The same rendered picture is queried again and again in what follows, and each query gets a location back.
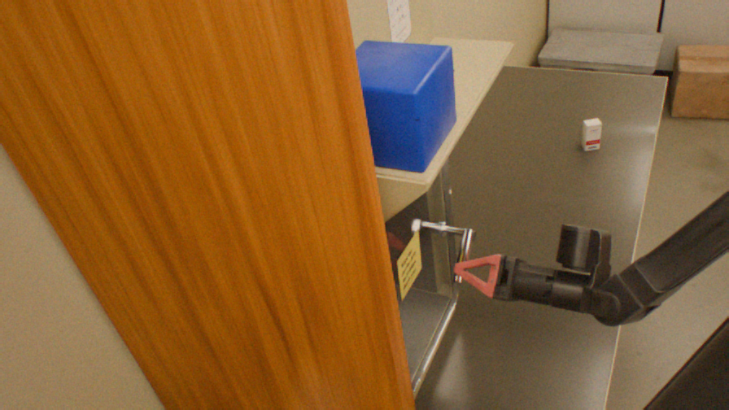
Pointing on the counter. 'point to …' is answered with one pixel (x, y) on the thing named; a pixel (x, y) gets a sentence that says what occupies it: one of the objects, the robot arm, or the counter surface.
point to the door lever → (460, 245)
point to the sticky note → (409, 264)
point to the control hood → (473, 93)
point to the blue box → (407, 101)
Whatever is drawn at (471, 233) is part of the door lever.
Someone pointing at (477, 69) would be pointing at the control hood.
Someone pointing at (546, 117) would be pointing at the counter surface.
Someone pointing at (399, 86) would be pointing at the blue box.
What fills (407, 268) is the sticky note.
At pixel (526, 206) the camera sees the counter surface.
